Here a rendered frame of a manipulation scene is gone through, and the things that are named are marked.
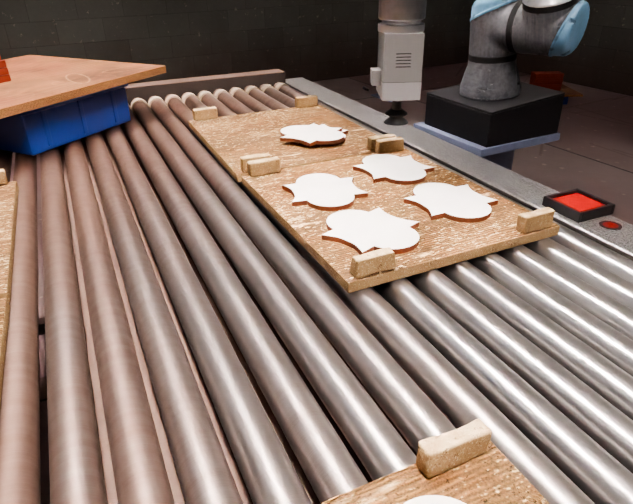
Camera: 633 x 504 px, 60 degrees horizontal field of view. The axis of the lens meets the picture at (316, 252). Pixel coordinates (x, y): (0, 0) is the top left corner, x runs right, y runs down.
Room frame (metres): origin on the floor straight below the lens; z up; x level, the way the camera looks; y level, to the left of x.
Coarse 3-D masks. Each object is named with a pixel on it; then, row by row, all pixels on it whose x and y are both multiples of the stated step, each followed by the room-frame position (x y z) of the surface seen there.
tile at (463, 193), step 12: (420, 192) 0.82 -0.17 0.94; (432, 192) 0.82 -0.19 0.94; (444, 192) 0.82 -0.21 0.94; (456, 192) 0.82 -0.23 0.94; (468, 192) 0.82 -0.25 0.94; (420, 204) 0.78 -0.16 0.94; (432, 204) 0.77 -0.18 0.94; (444, 204) 0.77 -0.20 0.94; (456, 204) 0.77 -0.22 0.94; (468, 204) 0.77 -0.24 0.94; (480, 204) 0.77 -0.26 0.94; (492, 204) 0.78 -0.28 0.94; (432, 216) 0.73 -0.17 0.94; (444, 216) 0.74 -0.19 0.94; (456, 216) 0.73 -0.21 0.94; (468, 216) 0.73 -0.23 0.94; (480, 216) 0.73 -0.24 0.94
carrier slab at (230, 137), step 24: (192, 120) 1.32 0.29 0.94; (216, 120) 1.31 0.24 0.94; (240, 120) 1.31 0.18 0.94; (264, 120) 1.30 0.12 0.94; (288, 120) 1.30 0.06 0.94; (312, 120) 1.30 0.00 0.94; (336, 120) 1.29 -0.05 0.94; (216, 144) 1.12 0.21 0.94; (240, 144) 1.12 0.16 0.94; (264, 144) 1.12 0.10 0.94; (288, 144) 1.11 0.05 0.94; (360, 144) 1.10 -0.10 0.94
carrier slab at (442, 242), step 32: (352, 160) 1.01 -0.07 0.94; (416, 160) 1.00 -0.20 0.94; (256, 192) 0.86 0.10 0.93; (288, 192) 0.85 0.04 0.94; (384, 192) 0.84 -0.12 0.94; (480, 192) 0.84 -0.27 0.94; (288, 224) 0.73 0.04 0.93; (320, 224) 0.73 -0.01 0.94; (448, 224) 0.72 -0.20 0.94; (480, 224) 0.72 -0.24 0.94; (512, 224) 0.71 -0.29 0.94; (320, 256) 0.63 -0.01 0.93; (352, 256) 0.63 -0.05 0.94; (416, 256) 0.62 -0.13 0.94; (448, 256) 0.63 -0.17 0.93; (352, 288) 0.56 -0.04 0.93
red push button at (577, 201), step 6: (558, 198) 0.82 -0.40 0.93; (564, 198) 0.82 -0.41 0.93; (570, 198) 0.82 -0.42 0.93; (576, 198) 0.82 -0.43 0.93; (582, 198) 0.82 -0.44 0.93; (588, 198) 0.82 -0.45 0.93; (570, 204) 0.80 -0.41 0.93; (576, 204) 0.80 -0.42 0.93; (582, 204) 0.80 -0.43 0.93; (588, 204) 0.80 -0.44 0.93; (594, 204) 0.80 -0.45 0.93; (600, 204) 0.80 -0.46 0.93; (582, 210) 0.77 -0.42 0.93
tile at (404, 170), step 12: (372, 156) 1.00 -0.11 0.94; (384, 156) 1.00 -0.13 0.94; (396, 156) 1.00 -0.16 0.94; (408, 156) 1.00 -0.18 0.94; (360, 168) 0.94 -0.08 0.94; (372, 168) 0.94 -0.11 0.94; (384, 168) 0.94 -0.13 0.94; (396, 168) 0.93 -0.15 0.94; (408, 168) 0.93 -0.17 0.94; (420, 168) 0.93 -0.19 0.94; (432, 168) 0.94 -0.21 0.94; (384, 180) 0.90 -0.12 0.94; (396, 180) 0.88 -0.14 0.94; (408, 180) 0.88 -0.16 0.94; (420, 180) 0.88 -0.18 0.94
